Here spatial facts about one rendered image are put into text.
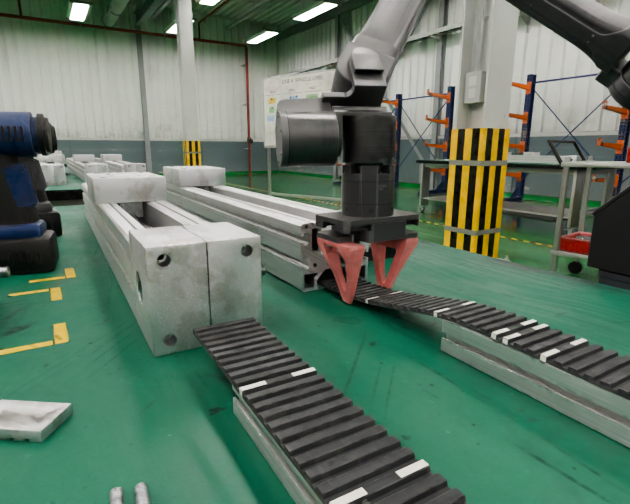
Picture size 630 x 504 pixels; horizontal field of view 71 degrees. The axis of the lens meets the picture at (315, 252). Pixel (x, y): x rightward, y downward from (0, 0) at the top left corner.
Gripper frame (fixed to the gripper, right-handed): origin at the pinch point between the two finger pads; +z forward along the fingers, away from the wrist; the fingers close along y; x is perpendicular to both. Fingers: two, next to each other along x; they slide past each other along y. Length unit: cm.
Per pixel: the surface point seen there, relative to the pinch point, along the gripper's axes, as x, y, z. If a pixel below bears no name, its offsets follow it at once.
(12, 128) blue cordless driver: -32, 34, -19
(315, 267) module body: -6.0, 3.3, -2.0
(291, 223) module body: -8.5, 5.2, -7.3
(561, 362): 24.4, 2.3, -2.3
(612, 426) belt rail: 28.0, 2.4, 0.3
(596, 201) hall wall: -357, -742, 72
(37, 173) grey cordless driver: -62, 32, -12
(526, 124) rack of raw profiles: -471, -702, -56
